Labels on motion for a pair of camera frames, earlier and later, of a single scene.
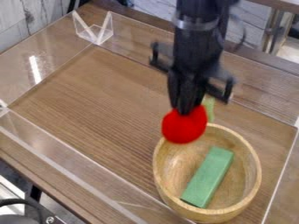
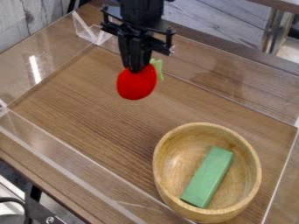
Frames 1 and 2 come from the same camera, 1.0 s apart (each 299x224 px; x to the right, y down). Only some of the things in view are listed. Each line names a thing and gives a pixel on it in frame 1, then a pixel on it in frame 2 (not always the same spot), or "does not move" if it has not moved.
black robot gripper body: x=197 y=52 → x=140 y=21
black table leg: x=35 y=192 does not move
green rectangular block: x=216 y=164 does not move
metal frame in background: x=279 y=26 does not move
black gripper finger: x=177 y=80 → x=125 y=44
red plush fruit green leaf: x=185 y=128 → x=135 y=85
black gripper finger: x=189 y=88 → x=139 y=52
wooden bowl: x=176 y=163 does not move
